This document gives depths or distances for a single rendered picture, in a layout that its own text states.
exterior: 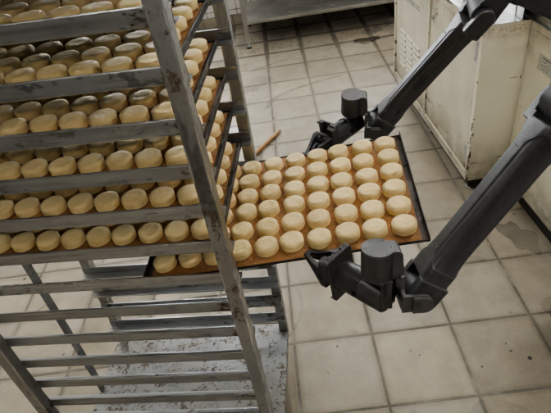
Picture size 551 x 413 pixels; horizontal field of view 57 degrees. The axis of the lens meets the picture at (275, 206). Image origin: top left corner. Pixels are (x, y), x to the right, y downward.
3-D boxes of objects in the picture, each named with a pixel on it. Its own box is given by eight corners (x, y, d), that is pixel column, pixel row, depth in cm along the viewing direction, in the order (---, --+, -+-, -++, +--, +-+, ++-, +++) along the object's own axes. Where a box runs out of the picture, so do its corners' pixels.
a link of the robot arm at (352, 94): (384, 140, 136) (384, 120, 142) (388, 104, 128) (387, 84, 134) (339, 139, 138) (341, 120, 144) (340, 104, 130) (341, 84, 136)
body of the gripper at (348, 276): (328, 297, 99) (357, 315, 94) (320, 260, 93) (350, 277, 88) (350, 278, 102) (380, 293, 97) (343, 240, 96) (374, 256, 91)
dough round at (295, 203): (284, 202, 118) (283, 196, 117) (306, 199, 117) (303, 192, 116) (283, 216, 114) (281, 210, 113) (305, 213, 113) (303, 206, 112)
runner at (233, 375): (266, 369, 130) (265, 363, 128) (266, 379, 128) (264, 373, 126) (35, 378, 138) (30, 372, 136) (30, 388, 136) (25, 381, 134)
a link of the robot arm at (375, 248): (434, 312, 88) (420, 281, 95) (439, 258, 82) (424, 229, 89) (366, 318, 88) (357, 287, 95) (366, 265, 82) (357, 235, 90)
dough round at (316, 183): (333, 188, 118) (331, 181, 117) (314, 197, 117) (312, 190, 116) (323, 179, 122) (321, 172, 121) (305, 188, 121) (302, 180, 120)
